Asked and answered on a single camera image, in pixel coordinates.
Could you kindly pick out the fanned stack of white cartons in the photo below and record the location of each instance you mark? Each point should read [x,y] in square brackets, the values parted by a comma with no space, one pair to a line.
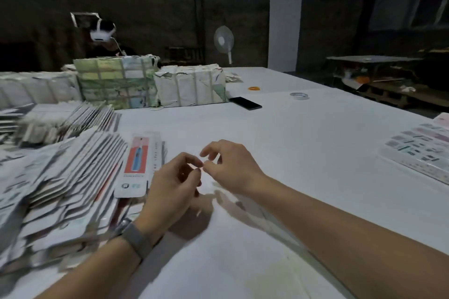
[67,121]

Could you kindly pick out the grey band wristwatch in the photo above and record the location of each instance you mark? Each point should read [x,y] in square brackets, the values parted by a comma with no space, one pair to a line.
[137,239]

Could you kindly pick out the small white paper stack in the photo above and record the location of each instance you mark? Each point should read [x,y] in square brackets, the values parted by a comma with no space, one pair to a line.
[233,77]

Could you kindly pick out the white standing fan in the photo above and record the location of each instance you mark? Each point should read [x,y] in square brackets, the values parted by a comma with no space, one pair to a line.
[224,39]

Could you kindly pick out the white head-mounted camera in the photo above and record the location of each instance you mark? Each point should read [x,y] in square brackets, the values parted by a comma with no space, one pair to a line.
[102,31]

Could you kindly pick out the stack of finished cartons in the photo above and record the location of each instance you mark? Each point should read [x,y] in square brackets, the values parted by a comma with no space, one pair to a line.
[421,151]

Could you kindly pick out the black smartphone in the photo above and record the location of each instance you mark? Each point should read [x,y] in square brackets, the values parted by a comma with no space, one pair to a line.
[245,103]

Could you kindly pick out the person's left forearm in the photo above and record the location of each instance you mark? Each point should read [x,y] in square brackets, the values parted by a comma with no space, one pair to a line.
[91,274]

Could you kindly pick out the green printed wrapped bundle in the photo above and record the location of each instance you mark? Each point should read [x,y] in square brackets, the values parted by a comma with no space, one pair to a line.
[116,83]

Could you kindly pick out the white board panel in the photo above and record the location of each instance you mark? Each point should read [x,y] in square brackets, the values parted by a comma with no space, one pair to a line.
[285,34]

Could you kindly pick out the person's left hand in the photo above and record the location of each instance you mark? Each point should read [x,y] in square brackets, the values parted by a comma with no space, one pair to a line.
[168,190]

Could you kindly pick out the person's right forearm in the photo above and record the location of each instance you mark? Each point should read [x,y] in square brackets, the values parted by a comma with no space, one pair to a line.
[358,239]

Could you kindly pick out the pile of cartons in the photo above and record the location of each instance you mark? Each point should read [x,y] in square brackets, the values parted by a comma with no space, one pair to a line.
[63,190]

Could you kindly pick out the white tape roll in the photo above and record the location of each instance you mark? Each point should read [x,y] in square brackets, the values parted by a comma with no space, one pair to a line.
[292,95]

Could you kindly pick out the dark wooden chair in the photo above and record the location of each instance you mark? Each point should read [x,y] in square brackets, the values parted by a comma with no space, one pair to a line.
[184,55]

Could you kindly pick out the cluttered side table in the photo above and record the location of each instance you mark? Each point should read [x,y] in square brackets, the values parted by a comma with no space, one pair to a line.
[379,74]

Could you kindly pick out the small orange tape roll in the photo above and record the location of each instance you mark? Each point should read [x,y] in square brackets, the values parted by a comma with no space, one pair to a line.
[253,88]

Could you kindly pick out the person's right hand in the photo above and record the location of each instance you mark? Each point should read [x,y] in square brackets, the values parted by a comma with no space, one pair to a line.
[235,165]

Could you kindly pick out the row of white wrapped bundles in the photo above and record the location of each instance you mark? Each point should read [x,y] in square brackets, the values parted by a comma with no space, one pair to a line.
[38,88]

